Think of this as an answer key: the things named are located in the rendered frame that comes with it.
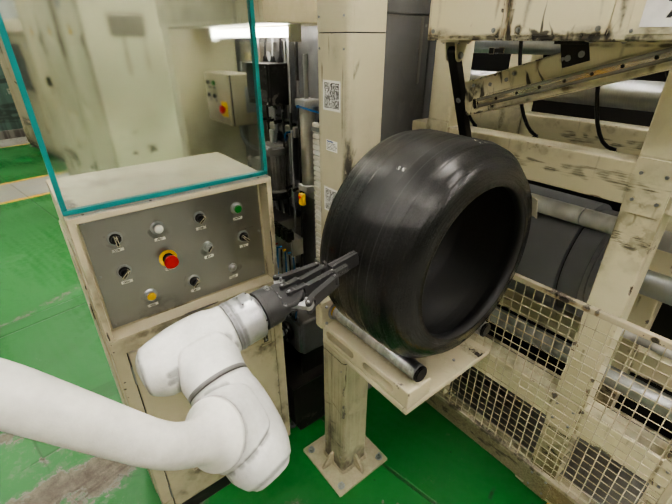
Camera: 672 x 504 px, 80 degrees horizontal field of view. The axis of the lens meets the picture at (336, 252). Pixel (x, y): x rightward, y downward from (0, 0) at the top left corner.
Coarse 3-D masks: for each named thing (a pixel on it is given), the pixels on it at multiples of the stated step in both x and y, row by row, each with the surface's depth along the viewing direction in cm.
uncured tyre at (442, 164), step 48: (384, 144) 92; (432, 144) 86; (480, 144) 86; (384, 192) 83; (432, 192) 78; (480, 192) 83; (528, 192) 98; (336, 240) 90; (384, 240) 79; (432, 240) 79; (480, 240) 122; (336, 288) 94; (384, 288) 81; (432, 288) 127; (480, 288) 119; (384, 336) 89; (432, 336) 93
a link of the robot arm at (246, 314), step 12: (228, 300) 71; (240, 300) 70; (252, 300) 69; (228, 312) 67; (240, 312) 68; (252, 312) 68; (264, 312) 70; (240, 324) 67; (252, 324) 68; (264, 324) 69; (240, 336) 67; (252, 336) 69; (264, 336) 71
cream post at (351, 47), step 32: (320, 0) 98; (352, 0) 91; (384, 0) 96; (320, 32) 101; (352, 32) 94; (384, 32) 100; (320, 64) 105; (352, 64) 97; (320, 96) 108; (352, 96) 101; (320, 128) 113; (352, 128) 105; (320, 160) 117; (352, 160) 109; (352, 384) 150; (352, 416) 158; (352, 448) 168
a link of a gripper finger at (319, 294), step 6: (336, 276) 77; (324, 282) 76; (330, 282) 76; (318, 288) 75; (324, 288) 75; (330, 288) 77; (312, 294) 74; (318, 294) 74; (324, 294) 76; (306, 300) 72; (312, 300) 72; (318, 300) 74; (306, 306) 72; (312, 312) 73
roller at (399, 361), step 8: (336, 312) 121; (344, 320) 118; (352, 328) 116; (360, 336) 113; (368, 336) 111; (368, 344) 112; (376, 344) 109; (384, 352) 106; (392, 352) 105; (392, 360) 104; (400, 360) 103; (408, 360) 102; (416, 360) 102; (400, 368) 103; (408, 368) 101; (416, 368) 99; (424, 368) 100; (416, 376) 99; (424, 376) 101
